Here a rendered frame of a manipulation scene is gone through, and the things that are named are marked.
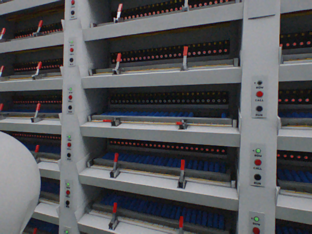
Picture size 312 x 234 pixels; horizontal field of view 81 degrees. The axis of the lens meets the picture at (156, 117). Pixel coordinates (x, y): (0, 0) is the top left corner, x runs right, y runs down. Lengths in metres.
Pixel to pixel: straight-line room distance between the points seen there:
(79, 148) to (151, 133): 0.33
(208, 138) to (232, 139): 0.07
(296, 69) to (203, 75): 0.25
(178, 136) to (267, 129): 0.27
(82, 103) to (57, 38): 0.31
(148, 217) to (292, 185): 0.51
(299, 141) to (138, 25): 0.64
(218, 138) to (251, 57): 0.26
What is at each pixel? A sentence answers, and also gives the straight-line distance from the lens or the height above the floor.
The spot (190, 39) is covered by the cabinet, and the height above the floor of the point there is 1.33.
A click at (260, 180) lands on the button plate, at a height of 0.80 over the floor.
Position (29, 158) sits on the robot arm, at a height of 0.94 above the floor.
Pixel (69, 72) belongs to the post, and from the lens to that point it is 0.88.
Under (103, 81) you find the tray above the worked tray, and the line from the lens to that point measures 0.77.
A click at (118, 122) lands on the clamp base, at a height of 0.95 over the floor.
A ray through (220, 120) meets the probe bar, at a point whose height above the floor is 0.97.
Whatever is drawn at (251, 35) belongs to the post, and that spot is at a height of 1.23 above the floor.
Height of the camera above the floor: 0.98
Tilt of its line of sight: level
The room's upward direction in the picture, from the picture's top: 1 degrees clockwise
